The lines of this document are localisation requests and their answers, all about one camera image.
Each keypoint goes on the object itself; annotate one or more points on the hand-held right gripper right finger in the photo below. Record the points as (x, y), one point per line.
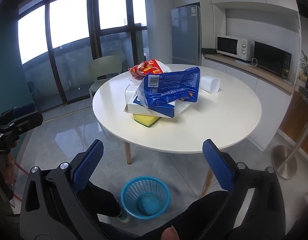
(217, 165)

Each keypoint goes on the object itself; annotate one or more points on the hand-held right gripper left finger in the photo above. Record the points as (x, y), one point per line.
(87, 165)

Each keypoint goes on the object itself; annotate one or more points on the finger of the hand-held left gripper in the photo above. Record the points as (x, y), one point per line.
(26, 121)
(23, 108)

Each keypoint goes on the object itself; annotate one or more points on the blue plastic basket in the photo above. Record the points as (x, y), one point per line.
(134, 187)

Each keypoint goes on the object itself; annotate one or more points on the white plastic bag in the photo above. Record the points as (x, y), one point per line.
(182, 108)

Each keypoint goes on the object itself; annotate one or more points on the yellow sponge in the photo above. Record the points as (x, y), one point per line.
(145, 120)

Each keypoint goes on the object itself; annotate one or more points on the white cup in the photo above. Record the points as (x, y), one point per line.
(210, 83)

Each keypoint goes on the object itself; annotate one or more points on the person's left hand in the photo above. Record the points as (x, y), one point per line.
(10, 166)

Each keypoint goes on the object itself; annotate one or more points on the person's right hand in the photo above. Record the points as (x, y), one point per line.
(170, 233)

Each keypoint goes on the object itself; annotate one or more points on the person's left leg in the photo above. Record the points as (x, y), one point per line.
(98, 197)

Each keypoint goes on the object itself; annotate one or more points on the round white table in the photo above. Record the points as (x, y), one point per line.
(206, 122)

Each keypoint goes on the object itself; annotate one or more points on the person's left sneaker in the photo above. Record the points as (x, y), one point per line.
(124, 217)

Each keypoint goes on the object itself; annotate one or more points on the steel stand base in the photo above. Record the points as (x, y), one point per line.
(284, 160)

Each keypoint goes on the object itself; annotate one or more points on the white and blue box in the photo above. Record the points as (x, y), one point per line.
(132, 106)

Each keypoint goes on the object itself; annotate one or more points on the brown wooden cabinet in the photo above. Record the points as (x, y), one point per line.
(294, 116)

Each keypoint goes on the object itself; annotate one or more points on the white kitchen counter cabinet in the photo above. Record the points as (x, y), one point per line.
(240, 76)

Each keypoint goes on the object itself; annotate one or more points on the large black-framed window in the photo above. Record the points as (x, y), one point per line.
(63, 25)

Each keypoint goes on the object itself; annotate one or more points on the light green chair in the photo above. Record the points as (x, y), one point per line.
(106, 65)

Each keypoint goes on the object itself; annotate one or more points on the blue printed packet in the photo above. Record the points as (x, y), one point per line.
(169, 85)

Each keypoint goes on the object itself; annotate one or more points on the red snack bag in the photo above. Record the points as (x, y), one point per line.
(146, 68)

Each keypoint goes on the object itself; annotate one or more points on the black microwave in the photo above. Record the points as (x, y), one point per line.
(269, 57)

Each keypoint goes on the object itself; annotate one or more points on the white microwave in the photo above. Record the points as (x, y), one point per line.
(229, 45)

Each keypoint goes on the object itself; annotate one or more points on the grey refrigerator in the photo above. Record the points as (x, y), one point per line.
(185, 35)

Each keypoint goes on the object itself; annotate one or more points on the green potted plant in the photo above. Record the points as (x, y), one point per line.
(306, 62)

